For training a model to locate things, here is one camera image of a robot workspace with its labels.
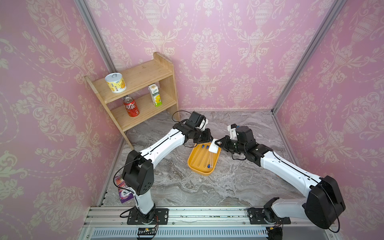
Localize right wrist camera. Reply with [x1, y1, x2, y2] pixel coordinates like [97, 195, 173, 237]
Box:
[228, 124, 256, 144]

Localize green white juice carton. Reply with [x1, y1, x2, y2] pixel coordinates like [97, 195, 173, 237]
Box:
[149, 84, 162, 107]

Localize test tube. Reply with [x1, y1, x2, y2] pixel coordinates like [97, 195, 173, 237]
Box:
[199, 145, 210, 168]
[194, 144, 205, 165]
[210, 152, 214, 169]
[206, 157, 211, 169]

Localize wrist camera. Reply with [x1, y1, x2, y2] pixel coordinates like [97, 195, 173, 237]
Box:
[199, 117, 208, 131]
[228, 124, 256, 144]

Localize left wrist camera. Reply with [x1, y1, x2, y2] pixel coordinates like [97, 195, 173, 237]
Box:
[199, 117, 208, 131]

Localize white wiping cloth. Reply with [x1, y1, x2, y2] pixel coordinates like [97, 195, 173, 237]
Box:
[209, 139, 219, 154]

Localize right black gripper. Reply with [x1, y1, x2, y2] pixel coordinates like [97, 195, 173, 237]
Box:
[214, 135, 248, 156]

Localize yellow white tin can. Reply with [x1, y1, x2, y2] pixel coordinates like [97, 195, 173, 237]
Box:
[105, 73, 127, 94]

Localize yellow plastic basin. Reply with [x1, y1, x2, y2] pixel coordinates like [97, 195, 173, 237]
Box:
[188, 143, 221, 176]

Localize purple tissue pack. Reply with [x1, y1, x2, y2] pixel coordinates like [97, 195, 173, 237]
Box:
[115, 175, 134, 204]

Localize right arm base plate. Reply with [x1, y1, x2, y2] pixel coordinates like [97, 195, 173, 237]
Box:
[246, 208, 291, 226]

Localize aluminium front rail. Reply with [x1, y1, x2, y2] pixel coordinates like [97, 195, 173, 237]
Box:
[79, 206, 343, 240]

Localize wooden two-tier shelf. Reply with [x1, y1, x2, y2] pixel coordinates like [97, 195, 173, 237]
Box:
[84, 52, 180, 149]

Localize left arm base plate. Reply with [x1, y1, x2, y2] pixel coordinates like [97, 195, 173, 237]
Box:
[127, 207, 169, 225]

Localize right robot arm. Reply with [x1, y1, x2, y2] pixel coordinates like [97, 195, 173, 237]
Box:
[214, 136, 346, 229]

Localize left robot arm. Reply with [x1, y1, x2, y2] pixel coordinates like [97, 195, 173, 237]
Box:
[122, 112, 213, 224]

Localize red cola can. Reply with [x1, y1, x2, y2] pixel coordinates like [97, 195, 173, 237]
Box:
[123, 96, 140, 117]

